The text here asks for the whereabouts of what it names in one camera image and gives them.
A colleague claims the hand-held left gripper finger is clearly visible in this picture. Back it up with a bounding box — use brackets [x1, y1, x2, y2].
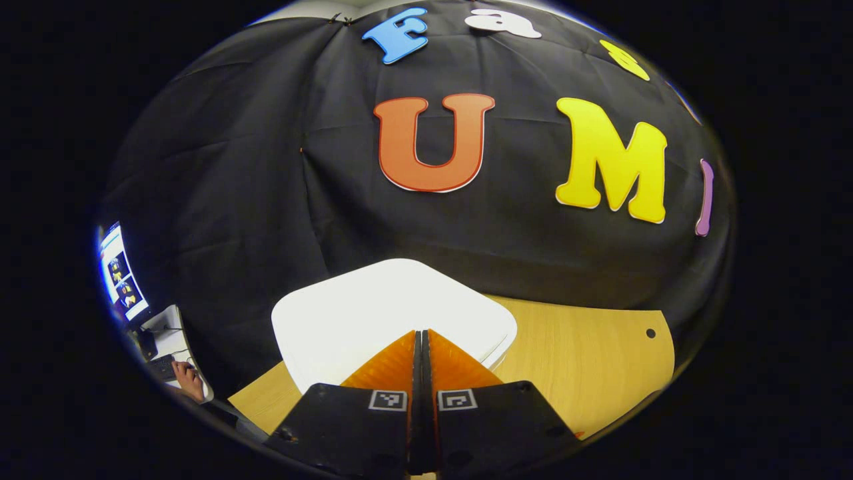
[421, 329, 581, 477]
[263, 330, 423, 478]

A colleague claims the white desktop garbage bin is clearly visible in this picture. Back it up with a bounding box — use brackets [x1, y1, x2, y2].
[271, 259, 518, 394]

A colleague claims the wooden desktop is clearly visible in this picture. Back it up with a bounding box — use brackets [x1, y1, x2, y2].
[228, 293, 675, 441]

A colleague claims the black keyboard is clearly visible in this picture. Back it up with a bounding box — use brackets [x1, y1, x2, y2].
[147, 354, 178, 381]

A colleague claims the white side desk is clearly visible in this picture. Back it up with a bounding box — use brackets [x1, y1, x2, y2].
[139, 305, 215, 403]

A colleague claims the black backdrop cloth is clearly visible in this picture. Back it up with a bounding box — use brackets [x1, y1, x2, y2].
[100, 0, 737, 401]

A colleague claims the computer monitor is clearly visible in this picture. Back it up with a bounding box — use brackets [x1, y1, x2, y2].
[97, 221, 151, 325]

